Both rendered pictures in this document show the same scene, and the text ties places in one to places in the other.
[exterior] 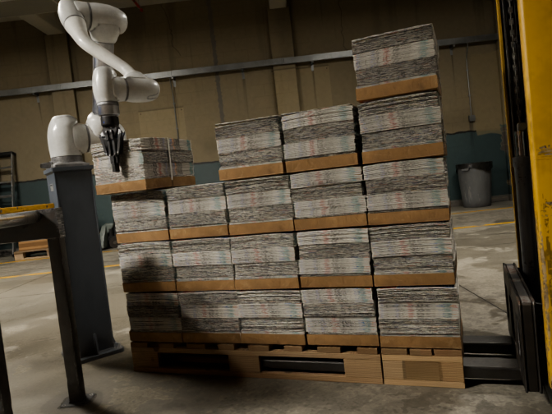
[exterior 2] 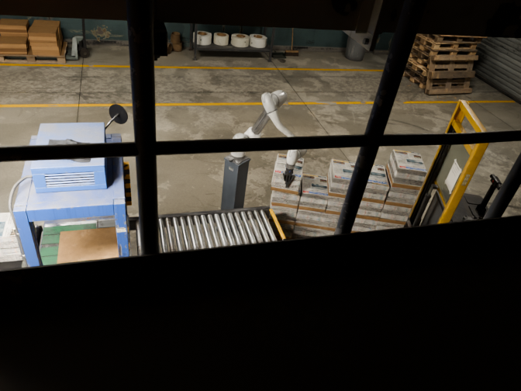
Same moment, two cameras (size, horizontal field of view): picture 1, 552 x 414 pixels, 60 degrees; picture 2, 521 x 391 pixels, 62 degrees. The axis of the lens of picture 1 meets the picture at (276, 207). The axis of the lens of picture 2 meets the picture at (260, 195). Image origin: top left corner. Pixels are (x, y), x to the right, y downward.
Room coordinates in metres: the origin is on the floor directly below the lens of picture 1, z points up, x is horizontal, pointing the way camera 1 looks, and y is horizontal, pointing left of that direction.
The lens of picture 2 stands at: (-1.17, 2.24, 3.44)
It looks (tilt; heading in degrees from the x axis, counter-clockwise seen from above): 37 degrees down; 338
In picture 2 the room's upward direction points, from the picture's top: 9 degrees clockwise
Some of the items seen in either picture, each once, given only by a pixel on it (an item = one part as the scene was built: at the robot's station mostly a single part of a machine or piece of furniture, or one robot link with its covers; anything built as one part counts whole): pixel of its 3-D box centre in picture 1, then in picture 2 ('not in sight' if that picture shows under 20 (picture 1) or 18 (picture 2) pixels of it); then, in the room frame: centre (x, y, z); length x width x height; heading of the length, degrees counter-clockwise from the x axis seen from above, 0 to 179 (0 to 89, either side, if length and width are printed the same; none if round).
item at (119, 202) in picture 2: not in sight; (125, 278); (1.27, 2.27, 0.77); 0.09 x 0.09 x 1.55; 89
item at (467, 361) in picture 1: (376, 363); not in sight; (1.85, -0.32, 0.05); 1.05 x 0.10 x 0.04; 68
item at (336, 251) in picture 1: (252, 270); (320, 216); (2.16, 0.14, 0.42); 1.17 x 0.39 x 0.83; 68
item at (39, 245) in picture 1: (60, 236); (31, 40); (8.11, 3.68, 0.28); 1.20 x 0.83 x 0.57; 89
